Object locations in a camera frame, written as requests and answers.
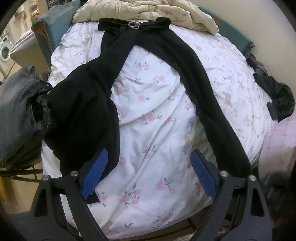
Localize black pants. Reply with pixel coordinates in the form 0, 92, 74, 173
45, 18, 250, 181

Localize grey clothes pile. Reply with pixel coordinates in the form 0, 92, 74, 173
1, 66, 52, 170

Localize cream crumpled duvet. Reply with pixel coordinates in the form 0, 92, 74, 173
72, 0, 219, 35

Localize dark clothes at bedside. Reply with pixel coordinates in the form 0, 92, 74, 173
245, 53, 295, 122

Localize beige side cabinet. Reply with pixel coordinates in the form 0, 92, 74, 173
10, 30, 50, 74

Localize teal bed frame padding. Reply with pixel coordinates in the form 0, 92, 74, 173
31, 0, 81, 68

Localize white washing machine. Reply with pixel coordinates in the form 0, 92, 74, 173
1, 35, 14, 70

